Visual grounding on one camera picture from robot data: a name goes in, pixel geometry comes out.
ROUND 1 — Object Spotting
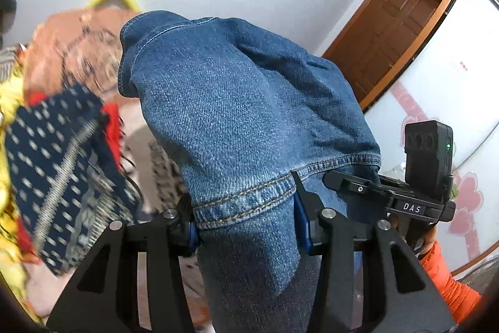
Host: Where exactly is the yellow cartoon blanket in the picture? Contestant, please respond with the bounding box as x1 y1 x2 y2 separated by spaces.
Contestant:
1 62 41 322

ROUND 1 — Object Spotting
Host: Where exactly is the navy polka dot garment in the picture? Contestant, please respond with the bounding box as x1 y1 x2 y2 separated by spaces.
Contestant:
5 85 142 275

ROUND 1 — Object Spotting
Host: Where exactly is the white sliding wardrobe door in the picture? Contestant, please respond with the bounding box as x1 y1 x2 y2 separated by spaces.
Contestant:
366 0 498 273

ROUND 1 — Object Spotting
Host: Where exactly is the black tracking camera box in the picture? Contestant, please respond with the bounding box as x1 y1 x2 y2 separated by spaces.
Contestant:
404 120 453 203

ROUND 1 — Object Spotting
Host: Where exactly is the red garment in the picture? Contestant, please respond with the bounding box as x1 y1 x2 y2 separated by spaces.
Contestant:
27 91 121 168

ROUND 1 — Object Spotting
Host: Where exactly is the newspaper print bed quilt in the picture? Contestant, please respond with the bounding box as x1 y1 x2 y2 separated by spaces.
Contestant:
21 7 219 326

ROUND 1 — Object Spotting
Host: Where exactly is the brown wooden door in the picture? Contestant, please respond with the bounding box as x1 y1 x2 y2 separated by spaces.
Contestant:
323 0 451 111

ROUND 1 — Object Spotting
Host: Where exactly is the person's right hand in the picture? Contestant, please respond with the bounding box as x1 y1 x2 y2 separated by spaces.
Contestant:
388 214 437 259

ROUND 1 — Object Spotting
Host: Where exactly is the blue denim jacket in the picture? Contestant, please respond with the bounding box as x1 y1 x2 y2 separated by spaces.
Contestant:
118 11 383 332

